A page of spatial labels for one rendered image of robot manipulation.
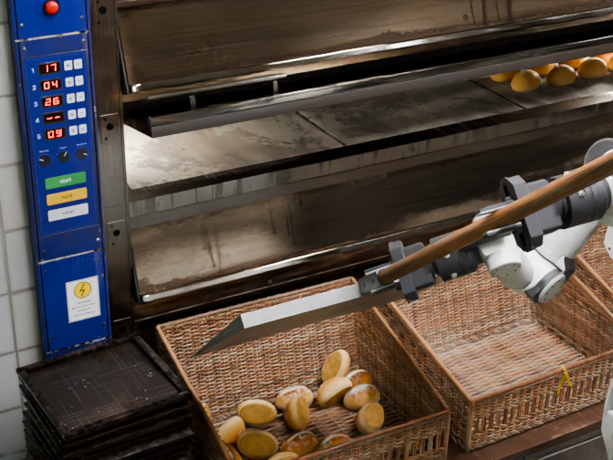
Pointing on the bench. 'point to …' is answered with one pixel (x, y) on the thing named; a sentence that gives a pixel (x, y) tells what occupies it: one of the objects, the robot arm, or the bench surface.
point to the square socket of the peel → (370, 283)
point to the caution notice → (83, 298)
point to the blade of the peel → (298, 315)
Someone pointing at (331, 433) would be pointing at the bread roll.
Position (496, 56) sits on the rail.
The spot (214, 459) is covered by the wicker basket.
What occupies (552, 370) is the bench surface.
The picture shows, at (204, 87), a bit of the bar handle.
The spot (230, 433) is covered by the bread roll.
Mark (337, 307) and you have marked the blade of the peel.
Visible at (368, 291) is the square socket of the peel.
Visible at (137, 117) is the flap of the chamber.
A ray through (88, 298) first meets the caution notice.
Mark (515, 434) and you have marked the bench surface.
